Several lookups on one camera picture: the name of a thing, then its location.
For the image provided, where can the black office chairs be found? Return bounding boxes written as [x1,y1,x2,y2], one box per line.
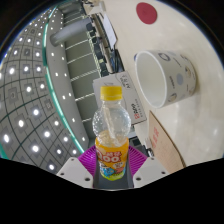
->
[88,19,111,78]

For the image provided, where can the long curved conference desk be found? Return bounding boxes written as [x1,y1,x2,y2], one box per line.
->
[89,0,118,76]

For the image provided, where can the round ceiling lights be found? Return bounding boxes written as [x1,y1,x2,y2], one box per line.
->
[0,19,91,171]

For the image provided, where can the white paper sheet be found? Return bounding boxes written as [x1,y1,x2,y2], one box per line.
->
[101,13,118,48]

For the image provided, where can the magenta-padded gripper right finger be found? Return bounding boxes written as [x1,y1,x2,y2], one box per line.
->
[124,144,170,188]

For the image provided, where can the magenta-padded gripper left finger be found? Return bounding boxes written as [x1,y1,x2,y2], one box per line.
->
[56,145,101,189]

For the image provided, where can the yellow-capped clear drink bottle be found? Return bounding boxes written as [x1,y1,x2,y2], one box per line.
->
[91,85,132,181]

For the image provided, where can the white printed mug blue handle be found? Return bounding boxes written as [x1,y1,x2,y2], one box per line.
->
[133,49,198,110]

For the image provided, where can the flat round red coaster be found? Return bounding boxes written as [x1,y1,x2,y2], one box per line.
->
[135,2,158,25]

